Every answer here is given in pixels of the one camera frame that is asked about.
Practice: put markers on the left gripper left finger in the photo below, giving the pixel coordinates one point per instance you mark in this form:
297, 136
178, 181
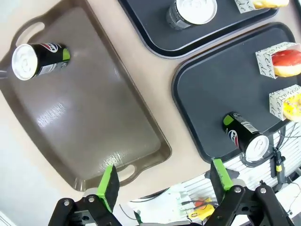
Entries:
108, 188

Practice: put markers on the orange yellow tool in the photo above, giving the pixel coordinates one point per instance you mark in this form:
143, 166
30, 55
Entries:
203, 207

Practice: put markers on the yellow glazed donut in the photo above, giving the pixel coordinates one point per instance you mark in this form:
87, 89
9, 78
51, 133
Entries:
292, 109

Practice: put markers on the black plug yellow band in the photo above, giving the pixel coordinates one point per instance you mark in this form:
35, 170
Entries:
279, 164

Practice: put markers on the black square plastic tray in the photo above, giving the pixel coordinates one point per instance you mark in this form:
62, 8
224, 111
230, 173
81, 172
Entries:
152, 28
211, 82

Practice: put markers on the purple sprinkled donut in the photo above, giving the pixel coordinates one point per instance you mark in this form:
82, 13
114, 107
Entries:
270, 3

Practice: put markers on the red iced donut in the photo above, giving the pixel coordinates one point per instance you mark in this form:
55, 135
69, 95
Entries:
287, 62

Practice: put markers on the black green Pepsi can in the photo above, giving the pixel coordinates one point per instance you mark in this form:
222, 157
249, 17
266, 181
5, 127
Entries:
242, 131
47, 58
192, 9

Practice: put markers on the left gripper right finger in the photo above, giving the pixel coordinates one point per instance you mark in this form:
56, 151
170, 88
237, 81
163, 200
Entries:
219, 179

